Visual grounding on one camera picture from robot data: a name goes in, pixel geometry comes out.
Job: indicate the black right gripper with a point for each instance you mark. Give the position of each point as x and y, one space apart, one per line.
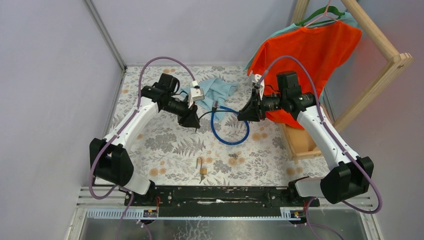
252 111

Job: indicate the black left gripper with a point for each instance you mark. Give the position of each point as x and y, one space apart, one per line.
189 118

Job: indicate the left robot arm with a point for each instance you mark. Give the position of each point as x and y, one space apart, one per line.
109 156

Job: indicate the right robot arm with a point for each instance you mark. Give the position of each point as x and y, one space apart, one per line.
349 174

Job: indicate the brass padlock with key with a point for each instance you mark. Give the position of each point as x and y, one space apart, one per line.
202 170

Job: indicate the light blue towel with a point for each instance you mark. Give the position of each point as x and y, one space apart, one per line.
215 90

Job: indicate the orange t-shirt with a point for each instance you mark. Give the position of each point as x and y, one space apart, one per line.
313 53

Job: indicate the pink clothes hanger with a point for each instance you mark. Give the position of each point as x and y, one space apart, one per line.
324 14

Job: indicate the green clothes hanger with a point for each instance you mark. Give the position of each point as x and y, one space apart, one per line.
320 12

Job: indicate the wooden clothes rack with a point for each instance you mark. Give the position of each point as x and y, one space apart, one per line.
298 142

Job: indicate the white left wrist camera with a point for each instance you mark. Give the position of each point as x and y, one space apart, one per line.
195 93

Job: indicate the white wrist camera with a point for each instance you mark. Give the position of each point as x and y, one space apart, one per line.
195 93
260 85

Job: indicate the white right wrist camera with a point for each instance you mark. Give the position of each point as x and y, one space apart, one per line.
260 85

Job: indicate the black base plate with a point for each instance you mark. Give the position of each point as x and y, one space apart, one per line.
199 197

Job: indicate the aluminium slotted rail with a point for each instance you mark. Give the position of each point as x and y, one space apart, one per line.
215 213

